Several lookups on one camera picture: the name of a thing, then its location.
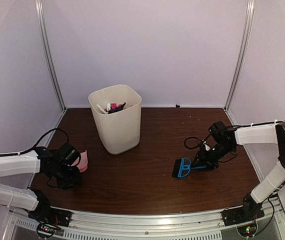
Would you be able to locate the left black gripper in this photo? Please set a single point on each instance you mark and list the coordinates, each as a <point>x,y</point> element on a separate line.
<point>76,180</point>

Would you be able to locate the white paper scrap front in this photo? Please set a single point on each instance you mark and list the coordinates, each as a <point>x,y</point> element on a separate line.
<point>105,110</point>

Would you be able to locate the aluminium front rail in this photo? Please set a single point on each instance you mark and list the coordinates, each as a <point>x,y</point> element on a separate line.
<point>204,225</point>

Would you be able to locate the black paper scrap front-left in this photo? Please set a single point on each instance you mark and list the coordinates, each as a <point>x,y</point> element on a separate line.
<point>118,108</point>

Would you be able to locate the cream plastic waste bin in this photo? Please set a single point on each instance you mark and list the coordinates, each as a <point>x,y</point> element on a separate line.
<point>119,131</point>

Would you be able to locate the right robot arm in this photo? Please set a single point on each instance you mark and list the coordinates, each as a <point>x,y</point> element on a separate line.
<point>264,142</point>

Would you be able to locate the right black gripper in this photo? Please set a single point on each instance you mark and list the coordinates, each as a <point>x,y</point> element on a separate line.
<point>204,159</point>

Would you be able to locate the frame post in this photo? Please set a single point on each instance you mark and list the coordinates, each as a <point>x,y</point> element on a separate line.
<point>48,55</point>
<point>247,29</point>

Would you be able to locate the left frame post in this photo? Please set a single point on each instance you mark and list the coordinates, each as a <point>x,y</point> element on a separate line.
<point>48,55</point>

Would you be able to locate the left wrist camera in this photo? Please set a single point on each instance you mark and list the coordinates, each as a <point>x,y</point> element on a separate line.
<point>67,154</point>

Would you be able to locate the right frame post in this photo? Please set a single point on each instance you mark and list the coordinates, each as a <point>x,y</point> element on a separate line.
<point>247,29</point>

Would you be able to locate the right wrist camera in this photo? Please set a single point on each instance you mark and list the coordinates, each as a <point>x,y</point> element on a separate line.
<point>205,146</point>

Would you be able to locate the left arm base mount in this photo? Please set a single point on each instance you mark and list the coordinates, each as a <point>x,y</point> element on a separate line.
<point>45,213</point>

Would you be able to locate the pink plastic dustpan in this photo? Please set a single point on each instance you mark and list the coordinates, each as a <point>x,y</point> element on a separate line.
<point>82,162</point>

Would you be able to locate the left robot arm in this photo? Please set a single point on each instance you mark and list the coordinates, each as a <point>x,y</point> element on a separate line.
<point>59,164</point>

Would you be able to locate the blue hand brush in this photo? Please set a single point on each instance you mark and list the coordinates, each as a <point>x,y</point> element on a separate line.
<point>181,168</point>

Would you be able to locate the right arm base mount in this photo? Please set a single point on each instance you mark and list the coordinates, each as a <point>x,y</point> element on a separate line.
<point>242,215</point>

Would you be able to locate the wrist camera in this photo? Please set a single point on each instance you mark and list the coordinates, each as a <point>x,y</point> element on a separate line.
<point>67,154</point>
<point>205,146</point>

